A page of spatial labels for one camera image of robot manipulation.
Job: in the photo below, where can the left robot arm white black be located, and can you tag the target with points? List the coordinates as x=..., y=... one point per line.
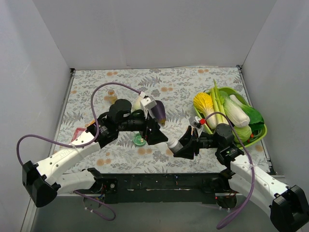
x=47, y=178

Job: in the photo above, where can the white vitamin B bottle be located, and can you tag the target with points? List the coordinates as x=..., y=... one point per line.
x=174, y=145

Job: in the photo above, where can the yellow napa cabbage toy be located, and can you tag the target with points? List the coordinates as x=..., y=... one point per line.
x=203, y=103

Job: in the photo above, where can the green leafy vegetable toy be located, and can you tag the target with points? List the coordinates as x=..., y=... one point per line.
x=256, y=120

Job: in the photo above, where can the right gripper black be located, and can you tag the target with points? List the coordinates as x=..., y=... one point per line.
x=195, y=144

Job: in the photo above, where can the aluminium frame rail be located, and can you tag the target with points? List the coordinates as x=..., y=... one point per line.
x=31, y=210

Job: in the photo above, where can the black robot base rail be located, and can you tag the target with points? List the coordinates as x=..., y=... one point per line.
x=205, y=188

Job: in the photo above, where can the green celery stalk toy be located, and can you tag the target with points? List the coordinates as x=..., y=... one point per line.
x=217, y=105

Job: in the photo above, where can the green plastic basket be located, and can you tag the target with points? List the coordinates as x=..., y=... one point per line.
x=230, y=106

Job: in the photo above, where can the floral patterned table mat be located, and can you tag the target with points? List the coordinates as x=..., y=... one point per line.
x=175, y=87

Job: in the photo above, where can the pink rectangular pill box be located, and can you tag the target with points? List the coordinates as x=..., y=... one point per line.
x=77, y=133

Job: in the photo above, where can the purple eggplant toy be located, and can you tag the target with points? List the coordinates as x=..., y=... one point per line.
x=159, y=112

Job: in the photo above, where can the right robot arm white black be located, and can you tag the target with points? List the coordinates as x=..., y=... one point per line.
x=286, y=206

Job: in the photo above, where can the round green cabbage toy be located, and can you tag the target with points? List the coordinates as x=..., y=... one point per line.
x=243, y=133

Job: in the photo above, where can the green round pill container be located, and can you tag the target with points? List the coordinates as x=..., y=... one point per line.
x=138, y=140

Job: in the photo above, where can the white eggplant toy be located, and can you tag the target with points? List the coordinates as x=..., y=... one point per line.
x=136, y=104

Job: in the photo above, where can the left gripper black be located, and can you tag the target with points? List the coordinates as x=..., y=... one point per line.
x=147, y=130

